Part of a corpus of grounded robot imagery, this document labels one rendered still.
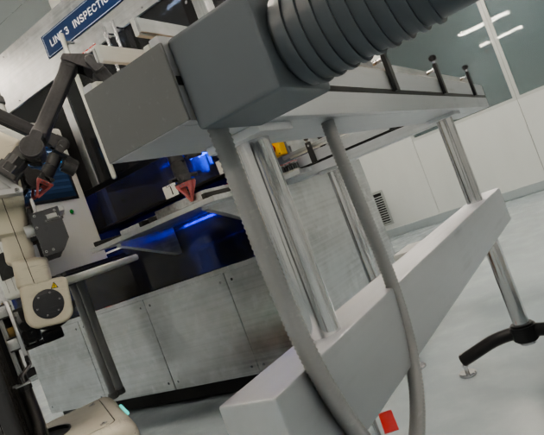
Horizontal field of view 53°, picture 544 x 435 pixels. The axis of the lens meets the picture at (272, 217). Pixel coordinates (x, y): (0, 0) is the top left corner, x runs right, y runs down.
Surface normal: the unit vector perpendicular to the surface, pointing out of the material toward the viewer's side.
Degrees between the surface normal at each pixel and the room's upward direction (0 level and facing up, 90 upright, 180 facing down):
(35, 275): 90
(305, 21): 96
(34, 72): 90
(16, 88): 90
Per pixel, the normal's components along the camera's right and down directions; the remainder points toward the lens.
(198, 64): -0.50, 0.18
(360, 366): 0.79, -0.30
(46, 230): 0.40, -0.16
